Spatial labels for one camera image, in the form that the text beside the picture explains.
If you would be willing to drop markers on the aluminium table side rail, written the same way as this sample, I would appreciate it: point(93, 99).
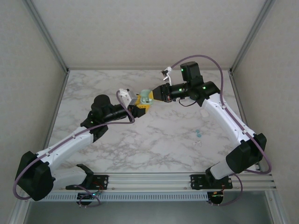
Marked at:
point(58, 102)
point(238, 98)

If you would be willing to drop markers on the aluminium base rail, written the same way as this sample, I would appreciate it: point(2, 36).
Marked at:
point(151, 179)

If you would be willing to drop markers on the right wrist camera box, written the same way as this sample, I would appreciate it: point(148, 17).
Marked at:
point(167, 70)

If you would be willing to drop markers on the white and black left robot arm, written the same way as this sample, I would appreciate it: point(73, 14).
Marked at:
point(70, 144)

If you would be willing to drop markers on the controller board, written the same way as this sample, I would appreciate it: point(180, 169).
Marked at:
point(90, 197)
point(216, 197)

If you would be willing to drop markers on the aluminium frame post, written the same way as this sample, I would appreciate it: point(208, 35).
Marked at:
point(251, 35)
point(48, 35)

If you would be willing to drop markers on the aluminium frame leg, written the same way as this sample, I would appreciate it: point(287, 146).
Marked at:
point(278, 210)
point(19, 217)

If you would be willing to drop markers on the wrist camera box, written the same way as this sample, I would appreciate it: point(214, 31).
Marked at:
point(127, 96)
point(167, 70)

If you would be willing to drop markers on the aluminium table back rail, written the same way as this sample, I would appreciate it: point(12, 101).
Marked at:
point(116, 68)

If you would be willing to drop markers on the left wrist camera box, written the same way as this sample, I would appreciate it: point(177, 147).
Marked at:
point(127, 96)

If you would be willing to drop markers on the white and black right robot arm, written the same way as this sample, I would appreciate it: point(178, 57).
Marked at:
point(224, 119)

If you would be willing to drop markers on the small white earbud piece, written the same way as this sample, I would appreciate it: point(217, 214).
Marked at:
point(198, 142)

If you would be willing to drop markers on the right controller board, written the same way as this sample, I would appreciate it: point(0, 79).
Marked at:
point(216, 197)

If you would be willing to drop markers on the mint earbud charging case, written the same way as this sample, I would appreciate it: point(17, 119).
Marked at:
point(146, 93)

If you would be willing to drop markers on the left controller board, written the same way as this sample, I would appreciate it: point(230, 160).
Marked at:
point(90, 197)

